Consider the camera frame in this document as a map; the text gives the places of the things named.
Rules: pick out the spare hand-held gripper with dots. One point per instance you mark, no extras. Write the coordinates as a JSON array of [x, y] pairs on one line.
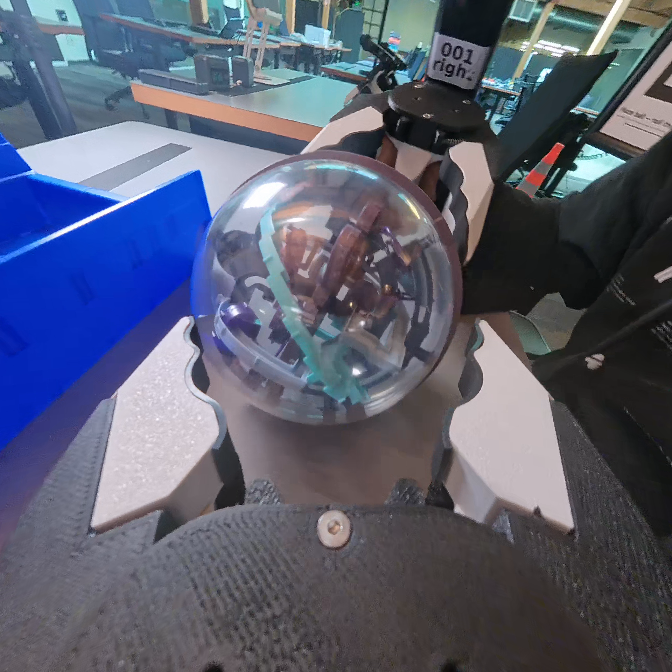
[[383, 55]]

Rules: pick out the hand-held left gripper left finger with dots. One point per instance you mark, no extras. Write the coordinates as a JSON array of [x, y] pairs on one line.
[[158, 452]]

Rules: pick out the clear plastic maze ball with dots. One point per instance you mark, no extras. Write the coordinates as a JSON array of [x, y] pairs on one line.
[[326, 284]]

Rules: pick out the blue plastic bin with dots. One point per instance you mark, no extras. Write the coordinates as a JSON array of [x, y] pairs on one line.
[[84, 284]]

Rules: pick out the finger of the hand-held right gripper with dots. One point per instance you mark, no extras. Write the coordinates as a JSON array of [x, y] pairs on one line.
[[341, 131], [473, 200]]

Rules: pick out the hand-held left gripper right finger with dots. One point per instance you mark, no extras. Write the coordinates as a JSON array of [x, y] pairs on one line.
[[509, 452]]

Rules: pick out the black-framed marker sign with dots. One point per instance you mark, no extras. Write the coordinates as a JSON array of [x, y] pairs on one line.
[[646, 100]]

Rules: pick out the black backpack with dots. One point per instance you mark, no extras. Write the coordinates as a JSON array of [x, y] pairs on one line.
[[620, 399]]

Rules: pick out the orange traffic cone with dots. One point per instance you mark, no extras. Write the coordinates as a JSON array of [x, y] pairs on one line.
[[543, 168]]

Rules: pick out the black office chair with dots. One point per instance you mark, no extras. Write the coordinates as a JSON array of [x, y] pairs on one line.
[[546, 105]]

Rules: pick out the long pale desk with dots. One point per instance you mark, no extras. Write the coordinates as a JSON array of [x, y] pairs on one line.
[[252, 105]]

